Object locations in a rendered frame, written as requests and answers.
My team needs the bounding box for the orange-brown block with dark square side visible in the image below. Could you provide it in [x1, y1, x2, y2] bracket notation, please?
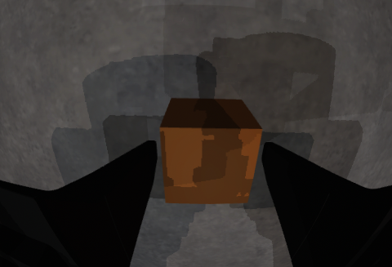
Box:
[160, 97, 262, 204]

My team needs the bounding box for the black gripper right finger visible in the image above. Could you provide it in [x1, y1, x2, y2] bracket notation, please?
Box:
[261, 142, 392, 267]

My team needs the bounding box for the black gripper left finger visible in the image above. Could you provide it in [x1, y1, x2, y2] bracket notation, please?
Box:
[0, 140, 158, 267]

